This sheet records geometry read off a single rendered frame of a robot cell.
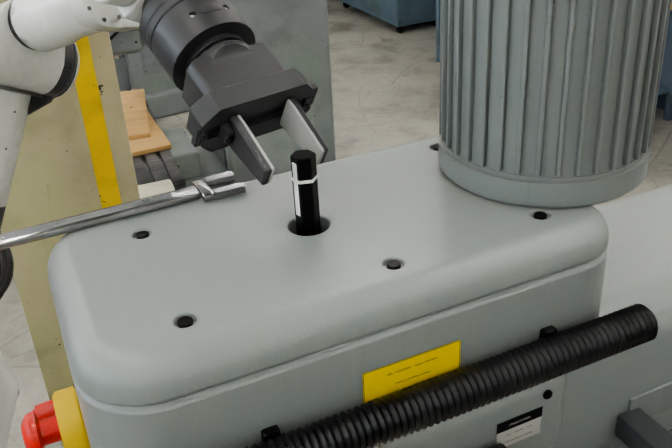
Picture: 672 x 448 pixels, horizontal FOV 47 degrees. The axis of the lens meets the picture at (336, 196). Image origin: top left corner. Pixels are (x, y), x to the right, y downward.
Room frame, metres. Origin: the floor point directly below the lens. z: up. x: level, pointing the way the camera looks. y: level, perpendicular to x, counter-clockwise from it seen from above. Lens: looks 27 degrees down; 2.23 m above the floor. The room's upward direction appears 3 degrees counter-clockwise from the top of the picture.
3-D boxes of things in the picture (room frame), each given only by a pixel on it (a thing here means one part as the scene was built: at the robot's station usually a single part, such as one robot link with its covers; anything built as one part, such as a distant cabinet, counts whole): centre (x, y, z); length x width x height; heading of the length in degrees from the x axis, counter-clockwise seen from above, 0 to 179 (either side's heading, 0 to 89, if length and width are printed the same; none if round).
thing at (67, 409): (0.51, 0.24, 1.76); 0.06 x 0.02 x 0.06; 23
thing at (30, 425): (0.50, 0.26, 1.76); 0.04 x 0.03 x 0.04; 23
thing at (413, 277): (0.61, 0.01, 1.81); 0.47 x 0.26 x 0.16; 113
